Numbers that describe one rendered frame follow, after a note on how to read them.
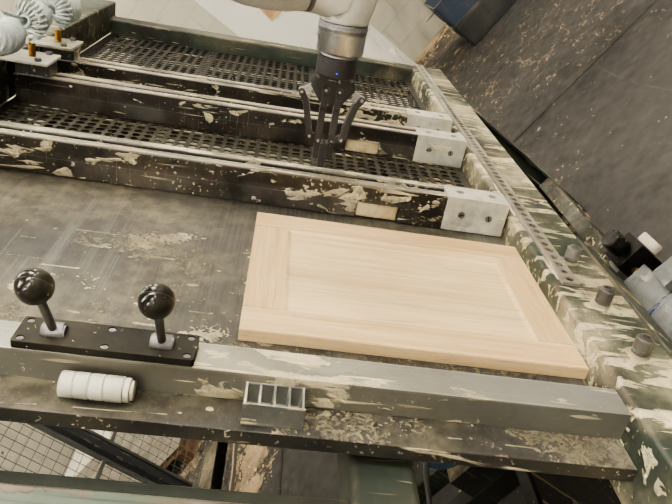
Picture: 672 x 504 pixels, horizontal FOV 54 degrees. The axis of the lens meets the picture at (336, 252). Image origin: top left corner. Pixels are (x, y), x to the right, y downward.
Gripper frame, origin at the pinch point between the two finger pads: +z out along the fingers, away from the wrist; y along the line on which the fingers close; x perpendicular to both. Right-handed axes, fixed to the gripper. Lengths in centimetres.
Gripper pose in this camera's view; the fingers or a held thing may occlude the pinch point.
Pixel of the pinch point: (321, 158)
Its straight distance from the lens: 132.4
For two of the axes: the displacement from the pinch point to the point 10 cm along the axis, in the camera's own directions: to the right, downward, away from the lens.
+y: -9.9, -1.3, -1.1
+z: -1.7, 8.7, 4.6
